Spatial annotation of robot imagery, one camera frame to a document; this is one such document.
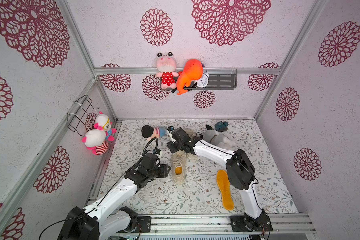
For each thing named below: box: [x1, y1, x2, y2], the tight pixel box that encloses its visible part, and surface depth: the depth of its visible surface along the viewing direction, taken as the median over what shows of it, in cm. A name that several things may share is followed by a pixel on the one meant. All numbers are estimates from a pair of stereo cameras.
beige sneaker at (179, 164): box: [172, 152, 187, 185], surface depth 88 cm
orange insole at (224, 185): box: [216, 169, 234, 211], surface depth 83 cm
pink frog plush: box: [155, 52, 179, 90], surface depth 87 cm
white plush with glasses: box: [94, 111, 117, 142], surface depth 96 cm
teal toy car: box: [215, 121, 229, 132], surface depth 111 cm
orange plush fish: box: [176, 58, 203, 95], surface depth 87 cm
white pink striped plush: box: [82, 122, 109, 155], surface depth 87 cm
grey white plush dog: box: [200, 124, 237, 151], surface depth 99 cm
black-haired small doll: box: [141, 125, 167, 140], surface depth 105 cm
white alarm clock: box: [196, 70, 210, 89], surface depth 92 cm
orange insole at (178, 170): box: [175, 166, 182, 175], surface depth 89 cm
